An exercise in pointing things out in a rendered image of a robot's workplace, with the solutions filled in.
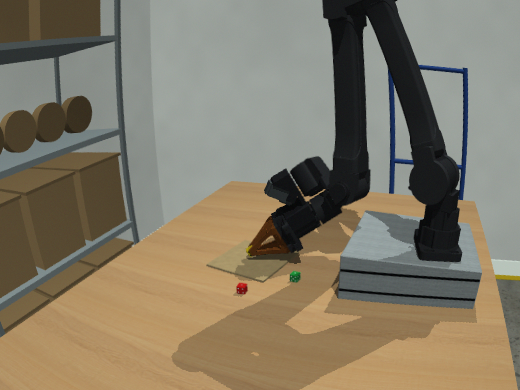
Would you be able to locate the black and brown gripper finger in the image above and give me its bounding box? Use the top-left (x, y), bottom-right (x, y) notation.
top-left (248, 216), bottom-right (279, 250)
top-left (249, 223), bottom-right (290, 256)

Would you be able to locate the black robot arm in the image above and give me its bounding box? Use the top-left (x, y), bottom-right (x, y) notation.
top-left (264, 0), bottom-right (462, 262)

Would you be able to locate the green die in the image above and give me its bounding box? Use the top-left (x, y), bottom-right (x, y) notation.
top-left (290, 271), bottom-right (301, 283)

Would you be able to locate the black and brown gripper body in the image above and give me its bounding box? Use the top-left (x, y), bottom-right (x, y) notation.
top-left (271, 207), bottom-right (321, 253)

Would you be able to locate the red die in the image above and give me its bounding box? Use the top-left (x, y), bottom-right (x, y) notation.
top-left (236, 283), bottom-right (248, 294)

